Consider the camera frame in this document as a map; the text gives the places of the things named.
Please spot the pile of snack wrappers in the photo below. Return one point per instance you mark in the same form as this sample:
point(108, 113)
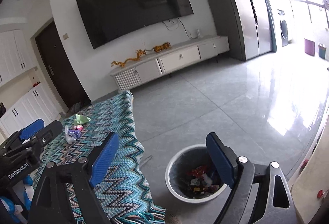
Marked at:
point(198, 172)

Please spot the purple bin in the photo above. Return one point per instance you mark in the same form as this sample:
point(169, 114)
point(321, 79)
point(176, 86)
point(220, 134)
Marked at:
point(309, 47)

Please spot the white television cabinet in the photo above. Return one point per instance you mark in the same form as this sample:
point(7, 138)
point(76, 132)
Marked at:
point(180, 56)

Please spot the golden dragon figurine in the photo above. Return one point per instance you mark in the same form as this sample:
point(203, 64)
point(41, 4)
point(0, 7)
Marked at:
point(128, 60)

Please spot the purple plastic bag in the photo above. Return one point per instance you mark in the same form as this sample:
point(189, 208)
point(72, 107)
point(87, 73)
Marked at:
point(75, 133)

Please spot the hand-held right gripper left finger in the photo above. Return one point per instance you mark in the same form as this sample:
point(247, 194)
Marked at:
point(104, 159)

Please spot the white router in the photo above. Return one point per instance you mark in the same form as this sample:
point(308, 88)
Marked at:
point(198, 33)

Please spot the black wall television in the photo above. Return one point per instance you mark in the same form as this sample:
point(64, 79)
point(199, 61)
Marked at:
point(133, 8)

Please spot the wall switch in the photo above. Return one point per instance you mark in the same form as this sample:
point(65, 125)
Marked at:
point(65, 36)

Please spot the white lower cabinet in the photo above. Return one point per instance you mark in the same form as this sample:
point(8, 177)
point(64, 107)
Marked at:
point(28, 106)

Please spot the white upper cabinet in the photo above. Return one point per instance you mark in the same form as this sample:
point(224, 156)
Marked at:
point(12, 57)

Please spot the dark shoe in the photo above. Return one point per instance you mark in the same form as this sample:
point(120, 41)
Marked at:
point(86, 101)

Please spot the cream side cabinet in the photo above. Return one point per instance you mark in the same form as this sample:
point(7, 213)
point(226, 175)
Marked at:
point(311, 188)

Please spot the teal bin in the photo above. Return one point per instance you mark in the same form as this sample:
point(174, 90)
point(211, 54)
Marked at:
point(323, 51)

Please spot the blue white plush toy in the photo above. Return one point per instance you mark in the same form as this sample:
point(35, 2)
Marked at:
point(7, 210)

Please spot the golden tiger figurine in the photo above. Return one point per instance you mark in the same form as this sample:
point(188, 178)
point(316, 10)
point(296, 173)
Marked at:
point(162, 47)

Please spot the black bag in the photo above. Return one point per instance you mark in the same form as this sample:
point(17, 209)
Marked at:
point(2, 108)

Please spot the zigzag knitted blanket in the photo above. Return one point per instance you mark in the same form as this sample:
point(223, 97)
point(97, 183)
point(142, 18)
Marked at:
point(123, 167)

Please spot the grey slipper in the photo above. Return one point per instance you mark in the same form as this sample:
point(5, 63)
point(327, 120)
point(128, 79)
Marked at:
point(72, 108)
point(78, 105)

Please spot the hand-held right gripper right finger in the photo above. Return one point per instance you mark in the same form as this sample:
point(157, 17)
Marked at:
point(221, 159)

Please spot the washing machine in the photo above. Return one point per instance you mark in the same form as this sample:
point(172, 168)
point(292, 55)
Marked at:
point(283, 29)

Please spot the white round waste bin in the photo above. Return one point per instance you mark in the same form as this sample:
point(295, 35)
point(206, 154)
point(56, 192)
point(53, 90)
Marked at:
point(168, 175)

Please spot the pink candy wrapper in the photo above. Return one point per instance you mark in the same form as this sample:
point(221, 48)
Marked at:
point(78, 128)

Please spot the clear plastic wrapper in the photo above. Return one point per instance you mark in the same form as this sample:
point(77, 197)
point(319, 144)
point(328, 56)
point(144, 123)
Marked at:
point(69, 138)

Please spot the balcony window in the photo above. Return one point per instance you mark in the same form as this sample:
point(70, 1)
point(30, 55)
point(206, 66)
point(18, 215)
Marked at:
point(313, 8)

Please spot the red ornament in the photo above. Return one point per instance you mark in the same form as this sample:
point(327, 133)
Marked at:
point(320, 193)

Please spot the grey double-door refrigerator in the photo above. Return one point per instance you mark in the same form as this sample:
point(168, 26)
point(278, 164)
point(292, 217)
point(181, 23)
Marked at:
point(231, 21)

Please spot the dark brown door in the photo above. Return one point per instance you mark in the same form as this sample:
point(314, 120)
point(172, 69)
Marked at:
point(59, 67)

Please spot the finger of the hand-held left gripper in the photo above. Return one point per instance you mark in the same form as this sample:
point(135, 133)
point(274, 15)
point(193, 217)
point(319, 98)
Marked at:
point(50, 131)
point(32, 129)

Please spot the green paper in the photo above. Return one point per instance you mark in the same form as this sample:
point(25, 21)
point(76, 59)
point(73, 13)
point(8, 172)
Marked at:
point(81, 119)

